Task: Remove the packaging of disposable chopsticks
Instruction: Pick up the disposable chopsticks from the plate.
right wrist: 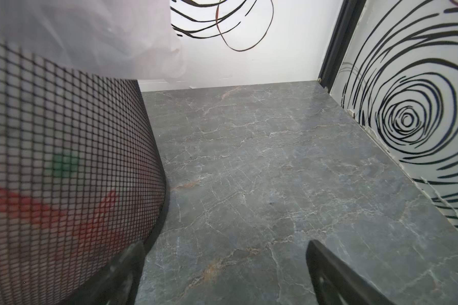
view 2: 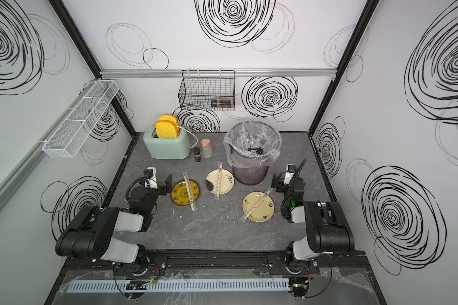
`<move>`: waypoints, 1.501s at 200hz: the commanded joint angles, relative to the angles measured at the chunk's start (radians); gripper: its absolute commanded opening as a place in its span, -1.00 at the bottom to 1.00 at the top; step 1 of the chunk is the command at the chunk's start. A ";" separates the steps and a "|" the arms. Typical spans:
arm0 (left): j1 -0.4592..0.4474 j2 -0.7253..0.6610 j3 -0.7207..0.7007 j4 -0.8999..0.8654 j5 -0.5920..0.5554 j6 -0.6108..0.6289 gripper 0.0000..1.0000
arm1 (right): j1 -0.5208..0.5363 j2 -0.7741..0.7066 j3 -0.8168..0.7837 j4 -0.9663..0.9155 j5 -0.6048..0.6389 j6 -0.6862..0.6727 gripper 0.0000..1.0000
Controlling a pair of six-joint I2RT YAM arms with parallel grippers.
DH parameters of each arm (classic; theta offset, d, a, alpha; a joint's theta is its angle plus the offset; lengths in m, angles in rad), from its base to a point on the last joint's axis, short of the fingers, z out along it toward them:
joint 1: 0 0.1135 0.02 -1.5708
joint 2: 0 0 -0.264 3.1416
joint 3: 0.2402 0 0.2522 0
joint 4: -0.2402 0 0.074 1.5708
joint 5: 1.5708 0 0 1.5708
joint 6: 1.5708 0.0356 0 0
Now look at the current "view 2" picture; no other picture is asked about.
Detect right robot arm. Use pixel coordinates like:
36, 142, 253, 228
271, 172, 355, 273

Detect chopsticks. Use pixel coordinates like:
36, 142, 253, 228
214, 161, 223, 200
182, 172, 197, 211
240, 188, 273, 222

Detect black corrugated cable right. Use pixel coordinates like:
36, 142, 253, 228
292, 158, 308, 180

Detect mint green toaster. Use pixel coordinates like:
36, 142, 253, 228
142, 125, 192, 160

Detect white mesh wall shelf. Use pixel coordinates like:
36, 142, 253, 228
42, 80, 119, 158

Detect white slotted cable duct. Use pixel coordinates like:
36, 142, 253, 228
66, 278, 291, 294

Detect black wire wall basket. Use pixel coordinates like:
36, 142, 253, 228
178, 69, 235, 111

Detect black corrugated cable left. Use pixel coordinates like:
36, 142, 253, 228
125, 176, 148, 203

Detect cream plate with black patch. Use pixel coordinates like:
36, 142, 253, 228
205, 169, 235, 195

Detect yellow toast slice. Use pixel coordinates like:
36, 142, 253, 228
155, 120, 179, 139
159, 114, 179, 126

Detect front yellow toast slice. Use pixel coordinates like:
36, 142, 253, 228
155, 120, 179, 139

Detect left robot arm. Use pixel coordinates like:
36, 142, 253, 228
55, 168, 173, 277

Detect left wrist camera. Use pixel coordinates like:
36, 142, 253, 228
143, 167, 159, 189

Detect cream plate with red marks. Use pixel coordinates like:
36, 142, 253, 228
242, 191, 276, 223

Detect pink lid glass jar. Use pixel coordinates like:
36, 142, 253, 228
201, 139, 213, 158

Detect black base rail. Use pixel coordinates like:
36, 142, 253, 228
60, 249, 371, 276

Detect yellow patterned plate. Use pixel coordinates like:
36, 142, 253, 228
170, 180, 200, 207

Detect rear yellow toast slice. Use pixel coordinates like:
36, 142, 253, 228
159, 114, 179, 126

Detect black corrugated cable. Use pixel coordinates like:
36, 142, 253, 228
292, 158, 308, 180
125, 176, 148, 203

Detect black mesh trash bin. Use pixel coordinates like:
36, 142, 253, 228
224, 121, 282, 186

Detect white toaster cable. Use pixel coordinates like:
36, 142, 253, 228
174, 125, 199, 149

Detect black lid spice jar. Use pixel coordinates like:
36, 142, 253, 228
192, 147, 202, 163

